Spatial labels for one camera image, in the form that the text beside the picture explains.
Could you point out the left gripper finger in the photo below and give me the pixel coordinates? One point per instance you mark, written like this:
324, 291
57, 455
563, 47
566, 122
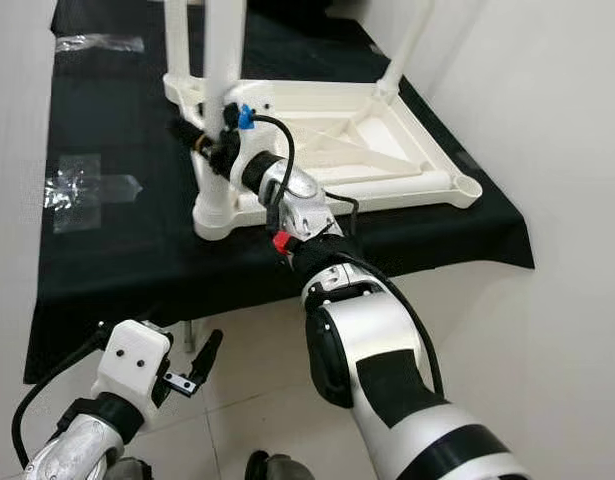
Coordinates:
104, 343
207, 355

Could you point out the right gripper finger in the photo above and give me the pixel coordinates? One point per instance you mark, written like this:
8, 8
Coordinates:
189, 134

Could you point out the white plastic table leg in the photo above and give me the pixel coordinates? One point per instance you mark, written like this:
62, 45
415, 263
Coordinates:
407, 45
176, 40
224, 50

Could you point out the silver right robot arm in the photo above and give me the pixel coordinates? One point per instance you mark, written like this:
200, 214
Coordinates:
387, 340

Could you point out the white plastic children table top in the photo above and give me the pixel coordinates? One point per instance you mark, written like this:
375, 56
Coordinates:
387, 140

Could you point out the yellow rubber band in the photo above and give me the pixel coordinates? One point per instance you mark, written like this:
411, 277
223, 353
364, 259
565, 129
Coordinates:
202, 143

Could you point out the black table cloth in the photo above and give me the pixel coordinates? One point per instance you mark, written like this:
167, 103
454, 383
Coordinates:
127, 290

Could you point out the dark robot left foot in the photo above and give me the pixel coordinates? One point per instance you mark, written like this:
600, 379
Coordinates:
132, 470

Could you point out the dark robot foot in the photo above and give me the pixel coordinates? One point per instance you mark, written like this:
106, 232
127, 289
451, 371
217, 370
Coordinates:
132, 470
279, 468

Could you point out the clear tape patch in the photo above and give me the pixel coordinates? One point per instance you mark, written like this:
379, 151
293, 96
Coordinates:
82, 190
97, 43

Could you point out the dark robot right foot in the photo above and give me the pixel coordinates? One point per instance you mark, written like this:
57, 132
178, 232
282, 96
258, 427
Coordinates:
279, 468

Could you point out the grey tape strip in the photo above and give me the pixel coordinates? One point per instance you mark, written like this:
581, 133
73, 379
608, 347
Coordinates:
465, 160

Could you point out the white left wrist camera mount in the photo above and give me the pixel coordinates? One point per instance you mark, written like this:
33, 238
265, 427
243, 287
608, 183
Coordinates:
132, 355

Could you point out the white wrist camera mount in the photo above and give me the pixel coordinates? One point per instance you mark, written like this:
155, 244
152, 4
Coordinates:
259, 95
132, 355

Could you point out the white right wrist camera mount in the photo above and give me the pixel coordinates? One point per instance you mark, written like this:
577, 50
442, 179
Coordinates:
259, 95

